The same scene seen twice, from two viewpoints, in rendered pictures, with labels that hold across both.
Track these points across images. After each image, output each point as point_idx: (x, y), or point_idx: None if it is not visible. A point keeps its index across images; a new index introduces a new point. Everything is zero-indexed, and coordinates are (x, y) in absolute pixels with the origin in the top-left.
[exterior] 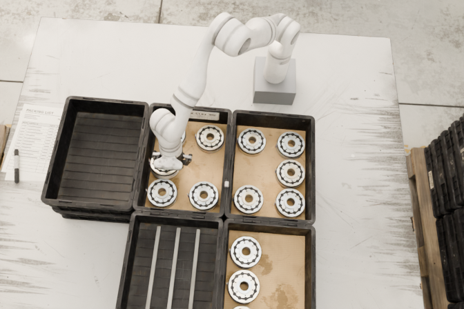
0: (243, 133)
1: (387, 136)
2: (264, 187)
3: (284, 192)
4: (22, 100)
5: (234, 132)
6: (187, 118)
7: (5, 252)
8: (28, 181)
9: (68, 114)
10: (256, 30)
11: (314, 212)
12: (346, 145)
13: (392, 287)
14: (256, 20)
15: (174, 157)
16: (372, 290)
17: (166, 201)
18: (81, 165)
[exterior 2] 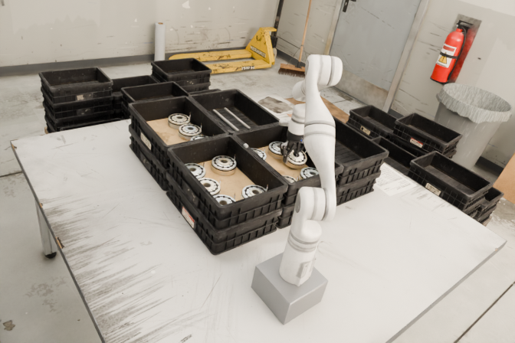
0: None
1: (120, 314)
2: (218, 178)
3: (202, 173)
4: (421, 187)
5: (272, 173)
6: (298, 89)
7: None
8: None
9: (375, 150)
10: (313, 82)
11: (172, 153)
12: (165, 279)
13: (70, 195)
14: (326, 112)
15: (289, 122)
16: (88, 188)
17: (272, 145)
18: (337, 148)
